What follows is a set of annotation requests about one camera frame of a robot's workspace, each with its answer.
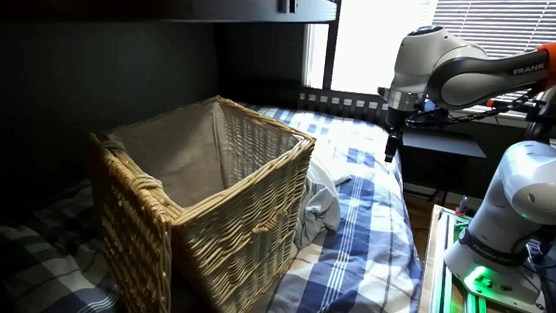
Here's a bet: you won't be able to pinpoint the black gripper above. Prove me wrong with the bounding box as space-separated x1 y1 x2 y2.
382 106 408 166

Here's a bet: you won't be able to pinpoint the dark side table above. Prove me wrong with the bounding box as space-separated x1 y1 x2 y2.
397 129 489 200

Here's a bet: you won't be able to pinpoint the crumpled grey cloth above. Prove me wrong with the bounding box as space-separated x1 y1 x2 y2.
293 167 343 253

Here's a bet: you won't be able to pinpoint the blue white plaid bedspread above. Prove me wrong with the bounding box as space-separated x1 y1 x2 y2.
0 103 423 313

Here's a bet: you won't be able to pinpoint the robot mounting platform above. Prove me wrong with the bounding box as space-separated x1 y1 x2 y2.
418 202 556 313

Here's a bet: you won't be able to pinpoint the white window blinds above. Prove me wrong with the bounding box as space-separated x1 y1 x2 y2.
430 0 556 60

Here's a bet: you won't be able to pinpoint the woven wicker basket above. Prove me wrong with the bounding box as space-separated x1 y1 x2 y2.
86 94 317 313

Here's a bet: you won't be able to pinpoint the beige basket liner cloth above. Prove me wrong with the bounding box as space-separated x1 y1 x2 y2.
109 101 232 209

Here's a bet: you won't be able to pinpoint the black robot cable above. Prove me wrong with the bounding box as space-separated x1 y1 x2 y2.
404 86 556 141

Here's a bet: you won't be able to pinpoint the dark bunk bed frame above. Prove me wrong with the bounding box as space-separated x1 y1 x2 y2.
0 0 390 127

